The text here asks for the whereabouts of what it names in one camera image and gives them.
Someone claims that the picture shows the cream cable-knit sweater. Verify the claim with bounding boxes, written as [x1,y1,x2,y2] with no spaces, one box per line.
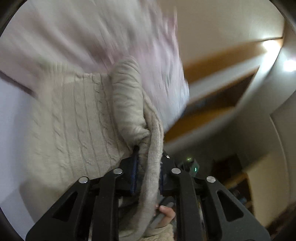
[22,57,164,240]

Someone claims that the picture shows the right hand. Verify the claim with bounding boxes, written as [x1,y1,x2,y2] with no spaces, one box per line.
[154,202,176,228]

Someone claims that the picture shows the wooden bookshelf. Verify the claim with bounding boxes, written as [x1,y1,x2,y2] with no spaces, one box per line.
[223,172,254,214]

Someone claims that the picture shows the lavender bed sheet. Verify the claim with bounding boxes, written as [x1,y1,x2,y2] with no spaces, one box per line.
[1,76,35,238]

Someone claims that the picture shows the white floral pillow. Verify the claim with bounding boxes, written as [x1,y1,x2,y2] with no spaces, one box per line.
[91,1,189,132]

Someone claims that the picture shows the pink floral pillow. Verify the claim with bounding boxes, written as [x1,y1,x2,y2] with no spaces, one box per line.
[1,1,143,90]

